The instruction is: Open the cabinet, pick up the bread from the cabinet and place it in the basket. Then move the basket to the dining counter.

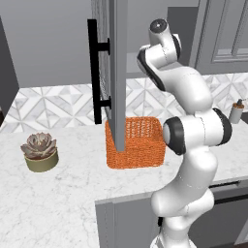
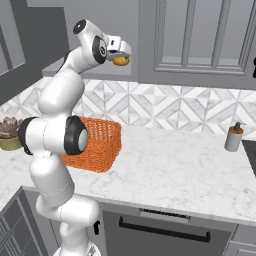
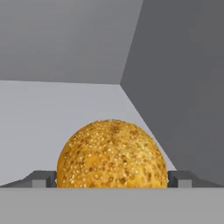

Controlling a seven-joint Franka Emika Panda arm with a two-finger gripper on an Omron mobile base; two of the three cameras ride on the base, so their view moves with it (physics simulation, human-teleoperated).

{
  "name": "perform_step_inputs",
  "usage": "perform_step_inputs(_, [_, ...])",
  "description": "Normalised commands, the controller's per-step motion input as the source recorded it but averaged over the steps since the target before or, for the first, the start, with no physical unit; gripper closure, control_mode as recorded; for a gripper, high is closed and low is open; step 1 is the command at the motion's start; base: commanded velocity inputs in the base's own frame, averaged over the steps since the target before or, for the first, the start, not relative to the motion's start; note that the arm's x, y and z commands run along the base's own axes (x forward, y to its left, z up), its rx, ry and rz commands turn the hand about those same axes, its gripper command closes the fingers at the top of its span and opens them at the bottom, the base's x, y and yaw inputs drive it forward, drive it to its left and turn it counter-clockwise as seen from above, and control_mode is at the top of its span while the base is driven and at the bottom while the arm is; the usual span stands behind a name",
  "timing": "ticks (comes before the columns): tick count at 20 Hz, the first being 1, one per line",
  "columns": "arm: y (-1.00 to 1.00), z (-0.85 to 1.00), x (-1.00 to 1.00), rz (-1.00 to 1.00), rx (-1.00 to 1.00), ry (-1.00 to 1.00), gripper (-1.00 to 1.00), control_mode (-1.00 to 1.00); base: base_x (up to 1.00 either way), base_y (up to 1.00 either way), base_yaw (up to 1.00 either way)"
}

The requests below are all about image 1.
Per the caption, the orange woven basket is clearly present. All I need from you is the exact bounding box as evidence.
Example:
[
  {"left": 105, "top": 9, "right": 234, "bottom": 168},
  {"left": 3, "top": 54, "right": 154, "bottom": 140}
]
[{"left": 105, "top": 115, "right": 168, "bottom": 171}]

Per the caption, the grey base cabinet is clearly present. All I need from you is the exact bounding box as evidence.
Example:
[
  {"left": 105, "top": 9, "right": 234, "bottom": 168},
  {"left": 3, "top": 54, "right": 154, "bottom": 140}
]
[{"left": 94, "top": 190, "right": 163, "bottom": 248}]

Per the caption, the succulent in olive pot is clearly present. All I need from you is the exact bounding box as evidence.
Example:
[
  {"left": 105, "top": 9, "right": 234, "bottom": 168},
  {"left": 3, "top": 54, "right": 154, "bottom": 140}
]
[{"left": 19, "top": 132, "right": 60, "bottom": 173}]

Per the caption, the grey dishwasher front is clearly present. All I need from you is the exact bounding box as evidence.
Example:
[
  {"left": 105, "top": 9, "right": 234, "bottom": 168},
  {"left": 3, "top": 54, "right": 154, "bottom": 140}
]
[{"left": 188, "top": 179, "right": 248, "bottom": 248}]

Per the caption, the black bar door handle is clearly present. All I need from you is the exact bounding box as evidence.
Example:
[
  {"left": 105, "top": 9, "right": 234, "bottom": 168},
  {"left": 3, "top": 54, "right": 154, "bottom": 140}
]
[{"left": 86, "top": 18, "right": 112, "bottom": 126}]

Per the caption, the grey open wall cabinet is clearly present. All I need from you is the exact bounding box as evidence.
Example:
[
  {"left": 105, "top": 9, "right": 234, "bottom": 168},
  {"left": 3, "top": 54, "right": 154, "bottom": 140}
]
[{"left": 126, "top": 0, "right": 202, "bottom": 79}]

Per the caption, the black dishwasher handle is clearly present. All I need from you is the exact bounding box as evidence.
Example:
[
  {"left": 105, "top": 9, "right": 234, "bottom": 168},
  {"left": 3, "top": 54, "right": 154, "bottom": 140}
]
[{"left": 208, "top": 182, "right": 248, "bottom": 205}]

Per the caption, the grey panelled wall cabinet door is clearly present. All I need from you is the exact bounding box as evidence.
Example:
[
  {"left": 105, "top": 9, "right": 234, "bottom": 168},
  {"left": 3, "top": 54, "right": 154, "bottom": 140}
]
[{"left": 188, "top": 0, "right": 248, "bottom": 77}]

